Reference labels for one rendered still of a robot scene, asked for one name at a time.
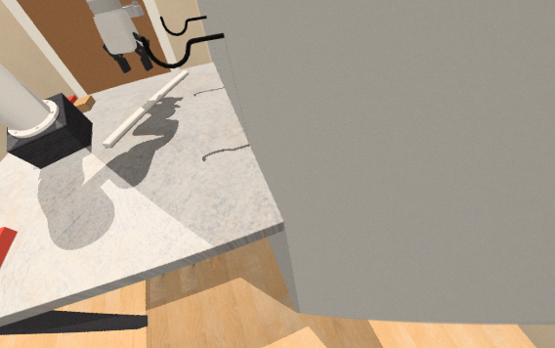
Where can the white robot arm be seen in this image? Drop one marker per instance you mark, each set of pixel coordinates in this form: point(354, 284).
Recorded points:
point(24, 113)

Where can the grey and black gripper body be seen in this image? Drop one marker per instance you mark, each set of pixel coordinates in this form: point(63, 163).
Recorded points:
point(116, 30)

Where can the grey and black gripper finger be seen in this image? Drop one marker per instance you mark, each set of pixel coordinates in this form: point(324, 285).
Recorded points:
point(144, 56)
point(121, 61)

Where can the black hook tip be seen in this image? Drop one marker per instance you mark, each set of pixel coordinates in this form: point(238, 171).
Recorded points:
point(145, 43)

